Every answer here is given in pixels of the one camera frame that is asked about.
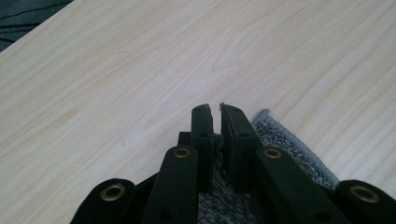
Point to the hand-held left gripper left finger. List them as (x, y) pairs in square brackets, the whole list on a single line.
[(202, 143)]

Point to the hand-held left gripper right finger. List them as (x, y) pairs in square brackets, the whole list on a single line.
[(238, 146)]

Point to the grey sock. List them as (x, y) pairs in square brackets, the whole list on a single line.
[(281, 141)]

